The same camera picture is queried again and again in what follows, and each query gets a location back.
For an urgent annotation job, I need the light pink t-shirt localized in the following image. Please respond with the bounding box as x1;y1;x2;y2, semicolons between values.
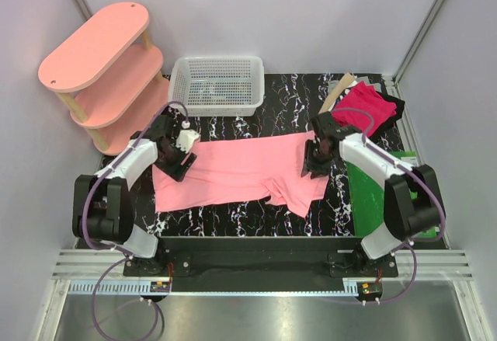
152;132;328;217

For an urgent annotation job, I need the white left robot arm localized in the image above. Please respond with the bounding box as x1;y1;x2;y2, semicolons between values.
72;116;200;276

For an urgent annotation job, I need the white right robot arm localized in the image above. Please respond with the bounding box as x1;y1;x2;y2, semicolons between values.
301;111;446;277

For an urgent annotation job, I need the magenta folded t-shirt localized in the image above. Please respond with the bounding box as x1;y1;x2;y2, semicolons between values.
331;82;397;139

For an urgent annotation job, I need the green cutting mat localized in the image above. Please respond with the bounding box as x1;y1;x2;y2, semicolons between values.
345;151;438;241

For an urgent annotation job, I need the grey cloth piece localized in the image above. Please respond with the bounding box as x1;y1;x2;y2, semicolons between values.
328;80;343;91

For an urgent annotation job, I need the beige folded cloth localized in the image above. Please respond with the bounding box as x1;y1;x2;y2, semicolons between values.
318;73;355;114

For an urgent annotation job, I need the white plastic mesh basket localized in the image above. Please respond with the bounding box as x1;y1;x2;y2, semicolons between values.
169;56;265;117

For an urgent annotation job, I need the black folded t-shirt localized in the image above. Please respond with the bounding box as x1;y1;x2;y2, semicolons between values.
367;92;405;141

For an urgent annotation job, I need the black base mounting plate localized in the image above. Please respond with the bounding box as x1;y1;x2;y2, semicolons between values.
123;237;398;295

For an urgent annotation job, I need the pink three-tier wooden shelf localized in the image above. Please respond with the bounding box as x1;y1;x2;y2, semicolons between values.
38;2;169;155

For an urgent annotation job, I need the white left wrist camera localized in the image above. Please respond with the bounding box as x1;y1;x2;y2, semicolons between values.
175;120;200;153

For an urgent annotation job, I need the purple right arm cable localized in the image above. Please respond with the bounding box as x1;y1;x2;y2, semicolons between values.
329;107;447;305

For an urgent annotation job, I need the white slotted cable duct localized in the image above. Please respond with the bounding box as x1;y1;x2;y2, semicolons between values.
68;280;172;296

